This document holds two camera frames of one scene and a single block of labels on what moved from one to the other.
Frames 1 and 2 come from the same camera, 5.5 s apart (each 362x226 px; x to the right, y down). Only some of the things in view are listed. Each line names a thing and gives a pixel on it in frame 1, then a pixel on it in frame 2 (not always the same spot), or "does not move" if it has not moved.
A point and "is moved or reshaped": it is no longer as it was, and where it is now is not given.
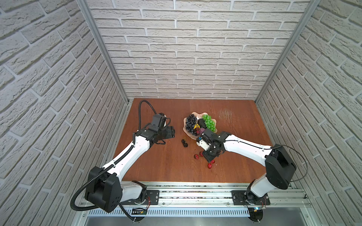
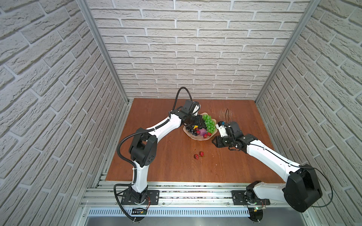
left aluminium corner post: (87, 11) does not move
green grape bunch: (209, 124) does not move
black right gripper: (208, 155) to (218, 143)
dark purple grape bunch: (191, 120) does not move
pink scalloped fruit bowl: (198, 116) does not move
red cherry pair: (196, 156) does not move
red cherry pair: (209, 165) is moved or reshaped
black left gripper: (171, 131) to (200, 121)
